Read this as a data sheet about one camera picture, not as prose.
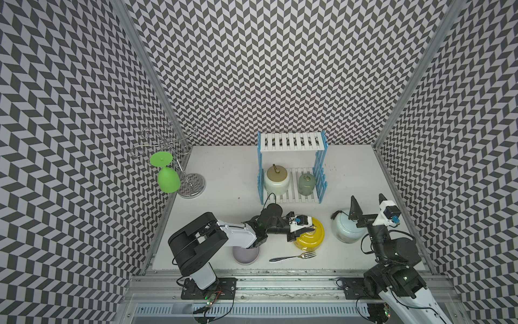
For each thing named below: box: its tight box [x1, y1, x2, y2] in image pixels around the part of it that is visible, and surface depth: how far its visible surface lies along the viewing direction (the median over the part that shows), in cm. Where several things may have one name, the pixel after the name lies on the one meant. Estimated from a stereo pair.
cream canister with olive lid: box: [264, 164, 291, 196], surface depth 95 cm
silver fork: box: [269, 251, 317, 263], surface depth 80 cm
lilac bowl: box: [232, 246, 262, 266], surface depth 78 cm
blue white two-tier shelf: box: [256, 130, 328, 205], surface depth 88 cm
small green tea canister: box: [298, 172, 317, 196], surface depth 95 cm
